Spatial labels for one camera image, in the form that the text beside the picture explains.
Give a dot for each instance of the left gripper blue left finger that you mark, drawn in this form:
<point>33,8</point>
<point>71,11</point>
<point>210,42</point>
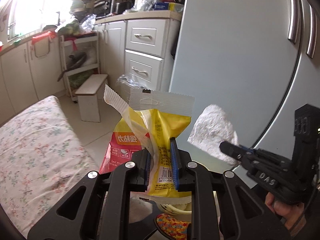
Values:
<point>147,168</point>

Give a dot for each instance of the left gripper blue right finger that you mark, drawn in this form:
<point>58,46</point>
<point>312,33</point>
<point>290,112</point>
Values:
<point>174,162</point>

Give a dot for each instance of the yellow snack bag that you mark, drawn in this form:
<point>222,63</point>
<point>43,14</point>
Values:
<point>148,121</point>

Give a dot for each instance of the white paper towel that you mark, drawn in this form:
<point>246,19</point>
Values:
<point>211,129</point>

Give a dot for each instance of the white tissue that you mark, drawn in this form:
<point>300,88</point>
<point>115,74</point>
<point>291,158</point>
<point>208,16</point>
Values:
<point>139,209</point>

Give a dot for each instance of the white kitchen cabinets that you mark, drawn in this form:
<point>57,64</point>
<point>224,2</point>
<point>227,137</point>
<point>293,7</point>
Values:
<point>29,74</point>

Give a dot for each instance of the person's right hand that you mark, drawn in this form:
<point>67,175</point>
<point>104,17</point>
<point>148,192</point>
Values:
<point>294,216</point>

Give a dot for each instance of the yellow plastic bucket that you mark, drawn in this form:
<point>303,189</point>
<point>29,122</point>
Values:
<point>175,209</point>

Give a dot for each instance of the colourful patterned slipper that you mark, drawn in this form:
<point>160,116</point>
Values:
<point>171,227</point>

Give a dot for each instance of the clear plastic bag on drawer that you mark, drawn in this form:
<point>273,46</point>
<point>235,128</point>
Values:
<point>128,81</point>

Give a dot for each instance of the small white step stool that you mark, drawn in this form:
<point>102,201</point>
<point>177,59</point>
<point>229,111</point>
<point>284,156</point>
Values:
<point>87,96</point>

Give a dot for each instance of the white drawer cabinet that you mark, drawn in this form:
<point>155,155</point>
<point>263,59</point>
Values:
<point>138,45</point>

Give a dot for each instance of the floral tablecloth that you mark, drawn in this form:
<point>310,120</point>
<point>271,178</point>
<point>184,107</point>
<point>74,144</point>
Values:
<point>41,159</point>

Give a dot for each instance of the black wok on rack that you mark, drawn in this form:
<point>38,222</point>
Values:
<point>76,61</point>

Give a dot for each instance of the white storage rack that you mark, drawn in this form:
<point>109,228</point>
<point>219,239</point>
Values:
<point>88,43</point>

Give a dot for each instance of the white refrigerator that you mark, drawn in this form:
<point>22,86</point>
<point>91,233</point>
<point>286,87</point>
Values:
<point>256,59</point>

